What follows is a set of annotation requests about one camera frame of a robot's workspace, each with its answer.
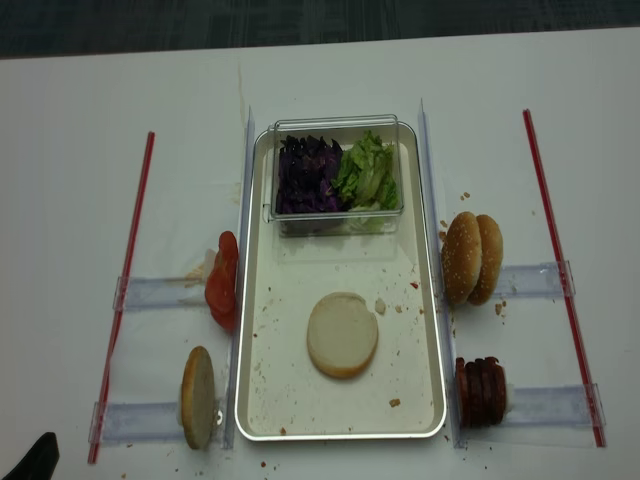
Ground sesame bun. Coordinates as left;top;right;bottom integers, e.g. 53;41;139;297
468;214;503;306
441;211;482;305

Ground clear plastic salad box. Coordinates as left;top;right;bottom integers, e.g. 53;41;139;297
264;114;404;237

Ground tomato slices stack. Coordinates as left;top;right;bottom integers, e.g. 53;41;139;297
205;231;239;333

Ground sesame bun top left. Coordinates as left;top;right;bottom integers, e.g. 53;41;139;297
441;211;482;305

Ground clear vertical divider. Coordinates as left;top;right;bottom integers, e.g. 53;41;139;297
222;107;255;450
418;99;465;450

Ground bun slice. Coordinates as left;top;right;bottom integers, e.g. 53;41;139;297
180;346;215;450
306;292;379;379

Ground white metal tray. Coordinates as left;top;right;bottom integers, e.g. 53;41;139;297
235;123;446;441

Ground left red rail strip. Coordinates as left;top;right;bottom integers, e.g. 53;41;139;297
87;131;156;465

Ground purple cabbage leaves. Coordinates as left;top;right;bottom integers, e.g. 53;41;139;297
275;135;346;215

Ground sesame bun top right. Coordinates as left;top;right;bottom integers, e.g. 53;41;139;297
468;214;503;306

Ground meat patties stack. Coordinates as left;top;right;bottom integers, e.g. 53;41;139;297
455;357;508;428

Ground left lower clear pusher track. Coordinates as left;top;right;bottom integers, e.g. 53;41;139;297
88;401;186;445

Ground right upper clear pusher track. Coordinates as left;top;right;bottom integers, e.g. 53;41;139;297
492;261;576;299

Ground left upper clear pusher track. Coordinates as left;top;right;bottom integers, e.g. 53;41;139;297
113;277;207;312

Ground right clear vertical divider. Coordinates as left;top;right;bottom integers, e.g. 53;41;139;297
418;99;465;450

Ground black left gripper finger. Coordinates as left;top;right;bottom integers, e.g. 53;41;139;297
3;432;60;480

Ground right lower clear pusher track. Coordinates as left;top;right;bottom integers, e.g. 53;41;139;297
501;383;606;428

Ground right red rail strip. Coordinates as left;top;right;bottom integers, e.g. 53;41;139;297
522;109;607;448

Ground clear pusher track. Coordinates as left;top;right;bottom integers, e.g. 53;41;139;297
492;261;576;299
501;383;606;428
113;277;207;312
88;401;186;445

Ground green lettuce leaves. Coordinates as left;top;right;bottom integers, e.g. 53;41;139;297
331;130;399;211

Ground standing bun bottom slice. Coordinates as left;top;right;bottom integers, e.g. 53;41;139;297
180;346;215;450

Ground left clear vertical divider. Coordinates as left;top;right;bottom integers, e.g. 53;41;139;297
222;107;255;450

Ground red rail strip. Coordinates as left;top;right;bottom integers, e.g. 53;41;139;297
87;131;156;465
522;109;607;448

